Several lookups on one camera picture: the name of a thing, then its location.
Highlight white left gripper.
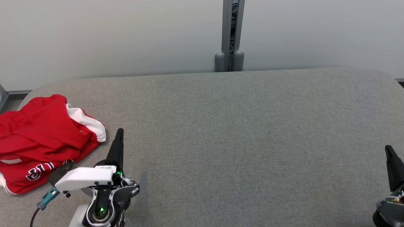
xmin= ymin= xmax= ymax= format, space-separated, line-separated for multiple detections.
xmin=55 ymin=128 xmax=140 ymax=204

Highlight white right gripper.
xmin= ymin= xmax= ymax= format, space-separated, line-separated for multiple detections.
xmin=377 ymin=145 xmax=404 ymax=227

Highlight red shorts with white stripe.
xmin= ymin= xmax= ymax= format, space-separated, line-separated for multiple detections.
xmin=0 ymin=94 xmax=107 ymax=158

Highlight red jersey with lettering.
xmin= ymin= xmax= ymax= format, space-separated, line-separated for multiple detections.
xmin=0 ymin=139 xmax=101 ymax=195

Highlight teal left cable connector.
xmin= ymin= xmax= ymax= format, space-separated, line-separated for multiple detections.
xmin=36 ymin=187 xmax=60 ymax=211

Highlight grey post foot cap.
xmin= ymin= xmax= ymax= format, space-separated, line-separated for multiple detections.
xmin=234 ymin=50 xmax=245 ymax=72
xmin=215 ymin=52 xmax=225 ymax=73

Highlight grey metal partition post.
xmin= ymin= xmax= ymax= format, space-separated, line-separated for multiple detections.
xmin=222 ymin=0 xmax=246 ymax=72

